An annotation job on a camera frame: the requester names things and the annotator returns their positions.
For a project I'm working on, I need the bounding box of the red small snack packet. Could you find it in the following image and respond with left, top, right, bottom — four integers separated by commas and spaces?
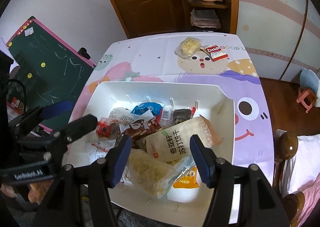
96, 117, 119, 139

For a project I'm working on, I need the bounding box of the white blue snack wrapper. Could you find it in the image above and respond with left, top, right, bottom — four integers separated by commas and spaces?
108, 107, 154, 126

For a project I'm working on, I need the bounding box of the brown chocolate snack packet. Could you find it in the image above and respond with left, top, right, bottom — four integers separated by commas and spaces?
124, 119, 161, 141

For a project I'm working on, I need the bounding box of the orange snack packet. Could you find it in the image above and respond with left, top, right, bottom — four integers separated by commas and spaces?
173, 167, 200, 189

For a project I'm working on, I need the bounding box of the blue snack packet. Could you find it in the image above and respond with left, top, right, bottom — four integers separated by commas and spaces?
131, 102, 163, 117

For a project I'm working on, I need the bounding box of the beige soda cracker pack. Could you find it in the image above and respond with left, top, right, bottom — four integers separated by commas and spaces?
144, 116, 221, 163

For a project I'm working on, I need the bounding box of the red white cookies pack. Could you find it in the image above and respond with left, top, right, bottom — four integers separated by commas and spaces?
200, 45, 229, 61

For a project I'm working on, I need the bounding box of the large yellow cracker bag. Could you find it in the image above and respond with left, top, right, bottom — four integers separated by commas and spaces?
168, 155, 200, 203

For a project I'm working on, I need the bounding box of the grey brown biscuit pack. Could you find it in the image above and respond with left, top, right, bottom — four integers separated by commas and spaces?
159, 107, 196, 128

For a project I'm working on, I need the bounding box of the person's left hand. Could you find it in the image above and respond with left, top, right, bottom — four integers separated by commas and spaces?
1, 179, 54, 205

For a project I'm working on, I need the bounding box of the white pillow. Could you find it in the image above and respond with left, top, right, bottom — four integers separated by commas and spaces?
273, 135, 319, 197

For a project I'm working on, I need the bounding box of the pink blanket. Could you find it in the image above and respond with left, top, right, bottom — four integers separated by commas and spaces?
297, 174, 319, 226

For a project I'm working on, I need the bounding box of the white plastic tray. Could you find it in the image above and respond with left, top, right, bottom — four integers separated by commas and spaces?
84, 81, 235, 226

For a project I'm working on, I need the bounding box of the pink small stool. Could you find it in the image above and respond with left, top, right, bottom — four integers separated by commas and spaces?
297, 87, 316, 113

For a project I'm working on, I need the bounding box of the blue white plush toy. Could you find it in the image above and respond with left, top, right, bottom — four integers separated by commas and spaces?
299, 68, 320, 108

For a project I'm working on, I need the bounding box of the cartoon printed tablecloth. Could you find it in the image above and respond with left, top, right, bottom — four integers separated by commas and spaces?
71, 32, 274, 180

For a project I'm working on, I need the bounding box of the folded towels stack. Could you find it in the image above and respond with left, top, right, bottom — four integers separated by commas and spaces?
190, 9, 221, 29

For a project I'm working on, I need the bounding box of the wooden shelf unit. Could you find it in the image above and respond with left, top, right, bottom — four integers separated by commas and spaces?
177, 0, 240, 35

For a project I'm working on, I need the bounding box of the green chalkboard pink frame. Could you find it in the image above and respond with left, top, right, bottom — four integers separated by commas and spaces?
7, 17, 94, 113

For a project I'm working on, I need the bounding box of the wooden bed post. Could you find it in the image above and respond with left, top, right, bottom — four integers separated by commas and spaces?
274, 131, 298, 163

